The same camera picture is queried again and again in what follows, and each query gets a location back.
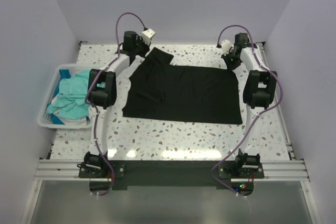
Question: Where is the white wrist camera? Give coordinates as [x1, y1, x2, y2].
[141, 28, 156, 44]
[220, 40, 232, 55]

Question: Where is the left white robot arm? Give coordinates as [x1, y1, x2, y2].
[83, 28, 155, 178]

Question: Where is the blue t shirt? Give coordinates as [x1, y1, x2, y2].
[59, 69, 71, 80]

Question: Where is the white plastic laundry basket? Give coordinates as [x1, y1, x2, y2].
[37, 63, 93, 130]

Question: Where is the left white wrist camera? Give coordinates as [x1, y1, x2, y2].
[141, 28, 156, 44]

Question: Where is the teal t shirt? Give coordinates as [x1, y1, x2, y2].
[47, 69, 91, 120]

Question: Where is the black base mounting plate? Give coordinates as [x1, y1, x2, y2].
[77, 160, 265, 195]

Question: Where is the black t shirt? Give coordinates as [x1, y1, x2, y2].
[122, 48, 243, 125]

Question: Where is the aluminium frame rail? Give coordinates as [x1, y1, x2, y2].
[34, 155, 85, 182]

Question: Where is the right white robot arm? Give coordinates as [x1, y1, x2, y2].
[219, 33, 277, 178]

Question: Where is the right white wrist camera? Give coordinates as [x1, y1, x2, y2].
[220, 40, 232, 55]

